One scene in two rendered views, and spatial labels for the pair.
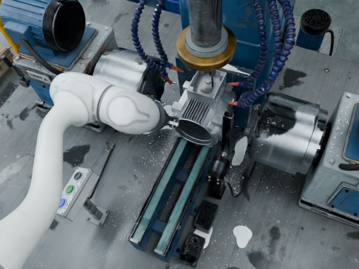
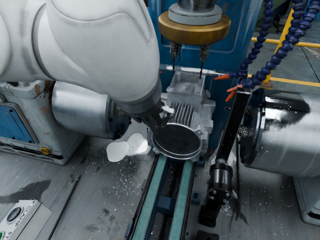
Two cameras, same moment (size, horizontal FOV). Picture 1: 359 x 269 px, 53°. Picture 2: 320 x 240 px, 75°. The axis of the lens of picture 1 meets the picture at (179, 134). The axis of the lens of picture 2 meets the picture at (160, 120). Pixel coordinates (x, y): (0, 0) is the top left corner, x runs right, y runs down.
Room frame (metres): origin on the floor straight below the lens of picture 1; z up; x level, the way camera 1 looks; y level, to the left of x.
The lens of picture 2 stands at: (0.25, 0.13, 1.50)
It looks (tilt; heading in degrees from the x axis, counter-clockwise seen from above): 42 degrees down; 342
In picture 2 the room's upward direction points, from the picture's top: straight up
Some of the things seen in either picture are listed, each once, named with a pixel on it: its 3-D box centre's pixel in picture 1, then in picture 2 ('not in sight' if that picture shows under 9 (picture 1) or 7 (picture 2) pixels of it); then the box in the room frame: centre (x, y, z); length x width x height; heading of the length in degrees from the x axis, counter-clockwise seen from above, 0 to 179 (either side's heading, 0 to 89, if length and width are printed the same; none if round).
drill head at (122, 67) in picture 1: (119, 80); (86, 99); (0.91, 0.20, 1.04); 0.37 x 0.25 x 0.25; 58
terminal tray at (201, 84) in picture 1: (207, 87); (186, 92); (0.76, -0.12, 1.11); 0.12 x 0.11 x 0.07; 147
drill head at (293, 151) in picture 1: (293, 135); (291, 134); (0.55, -0.38, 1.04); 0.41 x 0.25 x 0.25; 58
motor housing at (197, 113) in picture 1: (203, 110); (182, 121); (0.72, -0.10, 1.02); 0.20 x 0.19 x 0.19; 147
